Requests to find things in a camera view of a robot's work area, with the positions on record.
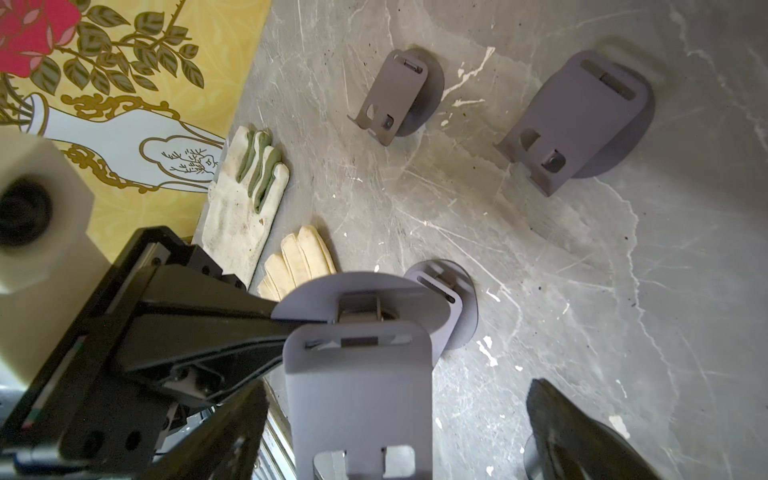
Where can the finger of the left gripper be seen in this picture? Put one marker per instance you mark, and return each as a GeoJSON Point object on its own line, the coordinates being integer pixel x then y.
{"type": "Point", "coordinates": [195, 338]}

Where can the beige work glove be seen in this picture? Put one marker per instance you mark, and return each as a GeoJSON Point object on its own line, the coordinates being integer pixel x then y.
{"type": "Point", "coordinates": [242, 202]}
{"type": "Point", "coordinates": [303, 257]}

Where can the grey phone stand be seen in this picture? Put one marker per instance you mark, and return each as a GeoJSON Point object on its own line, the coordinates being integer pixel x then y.
{"type": "Point", "coordinates": [584, 120]}
{"type": "Point", "coordinates": [359, 372]}
{"type": "Point", "coordinates": [405, 94]}
{"type": "Point", "coordinates": [454, 322]}

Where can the beige work glove right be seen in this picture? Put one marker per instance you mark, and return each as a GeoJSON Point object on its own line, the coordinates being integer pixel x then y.
{"type": "Point", "coordinates": [303, 257]}

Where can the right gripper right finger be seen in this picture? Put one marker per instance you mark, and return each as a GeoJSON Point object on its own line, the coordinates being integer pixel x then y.
{"type": "Point", "coordinates": [568, 444]}

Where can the beige work glove left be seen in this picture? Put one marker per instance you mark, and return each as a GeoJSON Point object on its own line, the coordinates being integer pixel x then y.
{"type": "Point", "coordinates": [242, 202]}

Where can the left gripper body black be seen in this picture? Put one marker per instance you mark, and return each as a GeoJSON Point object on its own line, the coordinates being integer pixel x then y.
{"type": "Point", "coordinates": [79, 416]}

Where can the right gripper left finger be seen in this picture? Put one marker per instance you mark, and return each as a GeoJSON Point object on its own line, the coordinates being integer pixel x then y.
{"type": "Point", "coordinates": [225, 446]}

